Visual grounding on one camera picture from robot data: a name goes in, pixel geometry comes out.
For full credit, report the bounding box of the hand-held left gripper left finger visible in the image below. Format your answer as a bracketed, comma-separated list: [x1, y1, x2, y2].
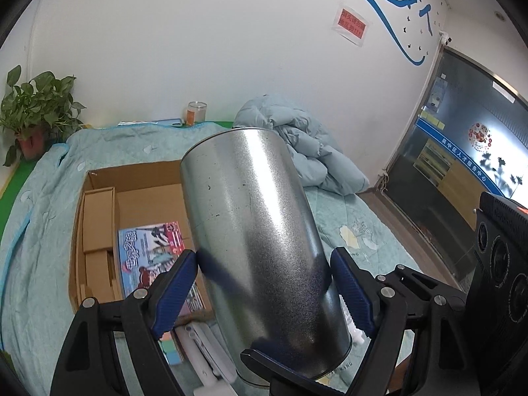
[49, 249, 199, 396]

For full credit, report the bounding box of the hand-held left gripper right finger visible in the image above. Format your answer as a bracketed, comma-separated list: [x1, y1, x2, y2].
[329, 247, 481, 396]

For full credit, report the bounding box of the pastel puzzle cube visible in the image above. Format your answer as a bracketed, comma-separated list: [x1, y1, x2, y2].
[159, 330, 186, 366]

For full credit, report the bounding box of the white plastic device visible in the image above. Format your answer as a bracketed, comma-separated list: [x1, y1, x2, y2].
[173, 324, 238, 396]

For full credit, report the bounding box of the galvanized metal can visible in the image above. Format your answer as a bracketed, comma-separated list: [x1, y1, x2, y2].
[179, 128, 353, 387]

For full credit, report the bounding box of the printed cardboard box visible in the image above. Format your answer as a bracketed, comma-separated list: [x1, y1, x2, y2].
[68, 159, 215, 326]

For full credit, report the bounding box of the glass jar with orange label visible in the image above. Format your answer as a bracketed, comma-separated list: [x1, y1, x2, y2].
[186, 101, 208, 126]

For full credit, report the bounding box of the colourful magazine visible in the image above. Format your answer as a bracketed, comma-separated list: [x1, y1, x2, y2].
[117, 220, 207, 312]

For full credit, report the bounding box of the cardboard insert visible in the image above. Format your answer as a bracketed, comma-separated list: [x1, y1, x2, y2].
[80, 187, 124, 302]

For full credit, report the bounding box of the glass door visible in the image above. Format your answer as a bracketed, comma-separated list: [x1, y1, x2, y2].
[383, 45, 528, 298]

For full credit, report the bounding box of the teal printed quilt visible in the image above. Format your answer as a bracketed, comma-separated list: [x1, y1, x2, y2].
[0, 121, 454, 396]

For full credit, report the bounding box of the potted green plant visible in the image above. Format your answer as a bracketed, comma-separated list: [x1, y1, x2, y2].
[0, 65, 87, 168]

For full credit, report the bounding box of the red paper notice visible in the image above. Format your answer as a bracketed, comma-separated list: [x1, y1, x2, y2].
[332, 6, 368, 47]

